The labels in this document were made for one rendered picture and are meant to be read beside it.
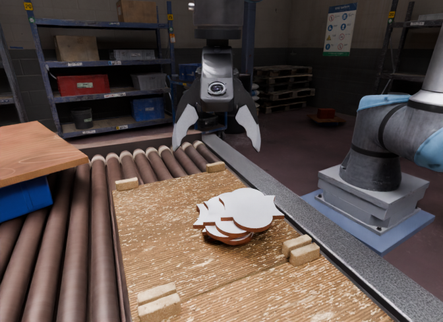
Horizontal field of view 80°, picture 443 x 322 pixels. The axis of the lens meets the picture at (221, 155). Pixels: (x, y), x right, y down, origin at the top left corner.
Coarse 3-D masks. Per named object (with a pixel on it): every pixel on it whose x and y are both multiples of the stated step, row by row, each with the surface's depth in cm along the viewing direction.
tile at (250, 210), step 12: (240, 192) 60; (252, 192) 60; (228, 204) 55; (240, 204) 55; (252, 204) 55; (264, 204) 55; (228, 216) 51; (240, 216) 51; (252, 216) 51; (264, 216) 51; (276, 216) 52; (240, 228) 49; (252, 228) 48; (264, 228) 49
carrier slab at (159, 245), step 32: (128, 192) 72; (160, 192) 72; (192, 192) 72; (224, 192) 72; (128, 224) 59; (160, 224) 59; (192, 224) 59; (288, 224) 59; (128, 256) 50; (160, 256) 50; (192, 256) 50; (224, 256) 50; (256, 256) 50; (128, 288) 44; (192, 288) 44
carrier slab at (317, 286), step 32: (320, 256) 50; (224, 288) 44; (256, 288) 44; (288, 288) 44; (320, 288) 44; (352, 288) 44; (192, 320) 38; (224, 320) 38; (256, 320) 38; (288, 320) 38; (320, 320) 38; (352, 320) 38; (384, 320) 38
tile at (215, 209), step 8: (216, 200) 59; (208, 208) 56; (216, 208) 56; (224, 208) 56; (208, 216) 53; (216, 216) 53; (208, 224) 52; (216, 224) 51; (224, 224) 51; (232, 224) 51; (224, 232) 49; (232, 232) 48; (240, 232) 48; (248, 232) 49
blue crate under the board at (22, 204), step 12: (36, 180) 64; (0, 192) 60; (12, 192) 62; (24, 192) 63; (36, 192) 65; (48, 192) 67; (0, 204) 60; (12, 204) 62; (24, 204) 64; (36, 204) 66; (48, 204) 68; (0, 216) 61; (12, 216) 63
